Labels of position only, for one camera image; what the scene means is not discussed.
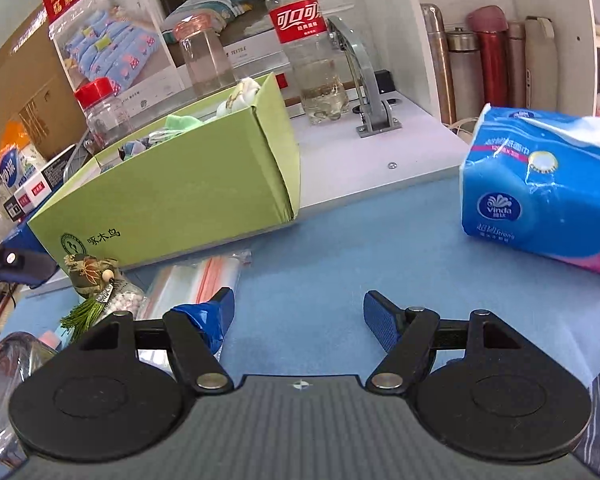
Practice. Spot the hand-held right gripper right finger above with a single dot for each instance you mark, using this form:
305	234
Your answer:
380	320

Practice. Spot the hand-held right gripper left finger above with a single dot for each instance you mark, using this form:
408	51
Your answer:
212	317

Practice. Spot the green cardboard box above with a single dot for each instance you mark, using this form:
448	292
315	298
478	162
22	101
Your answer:
180	200

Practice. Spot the grey patterned cloth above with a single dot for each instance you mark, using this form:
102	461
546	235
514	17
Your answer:
132	149

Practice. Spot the green cloth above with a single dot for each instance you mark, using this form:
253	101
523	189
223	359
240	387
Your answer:
180	124

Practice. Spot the white sock with colourful print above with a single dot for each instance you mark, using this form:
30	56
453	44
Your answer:
240	95

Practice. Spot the blue power supply box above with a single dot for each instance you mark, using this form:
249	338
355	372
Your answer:
22	235

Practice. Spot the clear plastic zip bag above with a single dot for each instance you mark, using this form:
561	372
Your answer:
190	280

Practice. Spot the blue table mat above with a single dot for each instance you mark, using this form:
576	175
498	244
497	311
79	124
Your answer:
330	260

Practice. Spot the black and white carton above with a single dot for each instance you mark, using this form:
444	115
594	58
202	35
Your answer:
35	185

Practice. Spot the green tassel sachet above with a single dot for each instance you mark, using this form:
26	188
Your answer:
92	272

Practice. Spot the pink tissue pack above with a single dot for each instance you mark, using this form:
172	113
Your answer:
50	341

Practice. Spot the orange and blue packet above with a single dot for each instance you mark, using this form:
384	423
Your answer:
7	167

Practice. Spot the textured clear glass mug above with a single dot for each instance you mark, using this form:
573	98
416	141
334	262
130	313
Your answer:
5	385

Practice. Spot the white platform board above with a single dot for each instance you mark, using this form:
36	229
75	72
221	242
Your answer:
380	180

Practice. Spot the plastic jar with red lid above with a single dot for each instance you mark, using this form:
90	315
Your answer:
100	110

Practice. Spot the brown cardboard sheet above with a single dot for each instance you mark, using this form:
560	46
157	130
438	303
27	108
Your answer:
10	85

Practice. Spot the blue tissue pack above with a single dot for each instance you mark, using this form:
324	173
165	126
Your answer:
540	195

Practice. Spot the clear glass jar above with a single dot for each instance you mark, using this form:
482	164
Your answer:
205	60

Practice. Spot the steel thermos with grey lid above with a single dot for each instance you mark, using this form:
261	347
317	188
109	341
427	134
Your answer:
465	70

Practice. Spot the slim steel thermos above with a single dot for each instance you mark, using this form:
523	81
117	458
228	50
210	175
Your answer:
437	60

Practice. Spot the red thermos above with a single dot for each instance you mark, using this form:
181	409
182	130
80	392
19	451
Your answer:
490	55

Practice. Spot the rose metal thermos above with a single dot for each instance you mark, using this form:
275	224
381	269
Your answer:
516	60

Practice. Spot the beige thermos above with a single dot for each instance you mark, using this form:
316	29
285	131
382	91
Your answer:
540	60

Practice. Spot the red label cola bottle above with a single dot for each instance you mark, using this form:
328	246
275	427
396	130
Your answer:
300	25

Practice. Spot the grey metal bracket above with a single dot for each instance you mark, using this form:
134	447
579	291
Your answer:
365	85

